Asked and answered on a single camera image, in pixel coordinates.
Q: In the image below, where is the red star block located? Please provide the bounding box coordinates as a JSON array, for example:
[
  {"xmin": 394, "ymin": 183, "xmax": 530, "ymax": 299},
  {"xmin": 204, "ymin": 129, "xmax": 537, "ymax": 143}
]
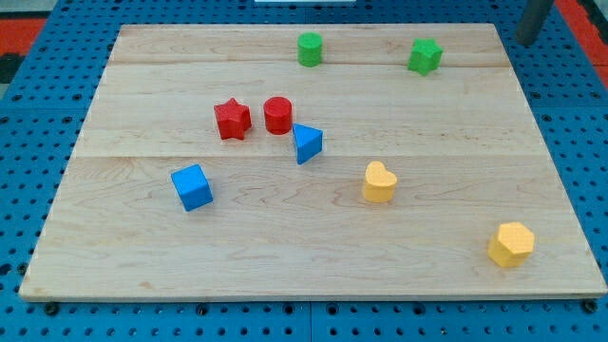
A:
[{"xmin": 214, "ymin": 98, "xmax": 252, "ymax": 141}]

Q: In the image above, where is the green star block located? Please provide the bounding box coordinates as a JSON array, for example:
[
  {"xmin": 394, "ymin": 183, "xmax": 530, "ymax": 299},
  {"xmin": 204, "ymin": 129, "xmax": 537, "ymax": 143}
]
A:
[{"xmin": 408, "ymin": 38, "xmax": 443, "ymax": 76}]

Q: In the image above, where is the blue triangle block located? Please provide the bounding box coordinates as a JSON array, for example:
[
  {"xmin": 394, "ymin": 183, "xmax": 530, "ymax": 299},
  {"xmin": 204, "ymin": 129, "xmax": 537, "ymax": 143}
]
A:
[{"xmin": 292, "ymin": 123, "xmax": 323, "ymax": 164}]

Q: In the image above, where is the red cylinder block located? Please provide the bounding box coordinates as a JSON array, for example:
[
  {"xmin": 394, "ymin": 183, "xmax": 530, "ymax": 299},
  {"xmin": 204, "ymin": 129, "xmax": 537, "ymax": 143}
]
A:
[{"xmin": 263, "ymin": 97, "xmax": 293, "ymax": 135}]

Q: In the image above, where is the yellow heart block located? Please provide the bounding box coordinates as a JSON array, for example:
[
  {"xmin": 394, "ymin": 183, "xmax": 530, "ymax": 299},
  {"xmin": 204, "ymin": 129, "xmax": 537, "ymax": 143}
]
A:
[{"xmin": 362, "ymin": 161, "xmax": 398, "ymax": 203}]

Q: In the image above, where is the wooden board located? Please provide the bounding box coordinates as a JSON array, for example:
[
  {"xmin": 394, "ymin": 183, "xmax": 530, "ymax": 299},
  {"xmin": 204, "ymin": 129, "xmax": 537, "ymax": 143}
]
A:
[{"xmin": 19, "ymin": 24, "xmax": 607, "ymax": 302}]

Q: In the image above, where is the blue cube block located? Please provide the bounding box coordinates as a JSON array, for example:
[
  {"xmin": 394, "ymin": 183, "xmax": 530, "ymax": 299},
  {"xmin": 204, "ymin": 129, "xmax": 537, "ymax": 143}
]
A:
[{"xmin": 171, "ymin": 164, "xmax": 213, "ymax": 212}]

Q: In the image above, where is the green cylinder block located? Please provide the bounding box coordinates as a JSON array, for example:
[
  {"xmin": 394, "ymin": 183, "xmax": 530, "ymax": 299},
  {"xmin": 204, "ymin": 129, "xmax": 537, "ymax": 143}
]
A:
[{"xmin": 297, "ymin": 31, "xmax": 323, "ymax": 67}]

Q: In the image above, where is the yellow hexagon block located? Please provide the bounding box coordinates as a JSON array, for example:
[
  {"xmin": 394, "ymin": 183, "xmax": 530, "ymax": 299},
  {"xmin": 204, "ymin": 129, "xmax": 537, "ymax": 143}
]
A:
[{"xmin": 486, "ymin": 221, "xmax": 536, "ymax": 268}]

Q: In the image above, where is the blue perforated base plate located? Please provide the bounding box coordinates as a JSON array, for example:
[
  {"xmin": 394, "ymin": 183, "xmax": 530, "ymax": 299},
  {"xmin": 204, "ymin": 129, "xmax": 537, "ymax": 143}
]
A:
[{"xmin": 1, "ymin": 1, "xmax": 607, "ymax": 341}]

